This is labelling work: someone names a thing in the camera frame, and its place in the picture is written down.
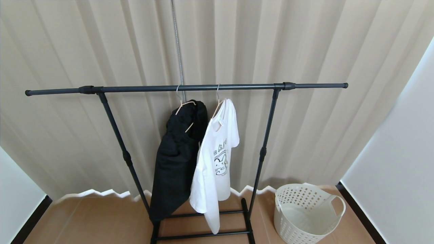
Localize beige curtain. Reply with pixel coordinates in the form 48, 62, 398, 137
0, 0, 434, 200

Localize white printed t-shirt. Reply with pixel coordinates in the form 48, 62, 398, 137
189, 99, 240, 235

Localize black shorts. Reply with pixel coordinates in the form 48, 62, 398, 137
149, 99, 208, 222

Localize pink clothes hanger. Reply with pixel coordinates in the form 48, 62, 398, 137
175, 84, 197, 133
212, 84, 227, 119

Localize black clothes rack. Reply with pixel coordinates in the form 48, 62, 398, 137
25, 82, 349, 244

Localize silver curtain wand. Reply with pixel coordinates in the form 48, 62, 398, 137
171, 0, 186, 102

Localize white laundry basket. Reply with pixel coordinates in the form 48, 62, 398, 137
274, 183, 347, 244

